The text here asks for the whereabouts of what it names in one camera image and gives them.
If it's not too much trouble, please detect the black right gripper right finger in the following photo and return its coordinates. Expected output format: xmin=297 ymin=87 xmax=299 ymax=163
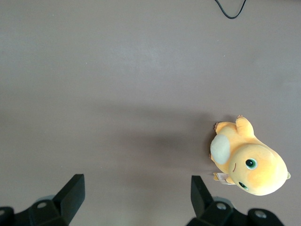
xmin=185 ymin=176 xmax=284 ymax=226

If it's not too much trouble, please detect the orange plush toy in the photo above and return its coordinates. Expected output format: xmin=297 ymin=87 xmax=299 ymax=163
xmin=209 ymin=114 xmax=292 ymax=196

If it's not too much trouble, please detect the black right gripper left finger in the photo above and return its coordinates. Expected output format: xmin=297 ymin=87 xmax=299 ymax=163
xmin=0 ymin=174 xmax=85 ymax=226

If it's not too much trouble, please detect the black looped table cable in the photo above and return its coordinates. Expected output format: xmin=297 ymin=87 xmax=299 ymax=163
xmin=214 ymin=0 xmax=247 ymax=19

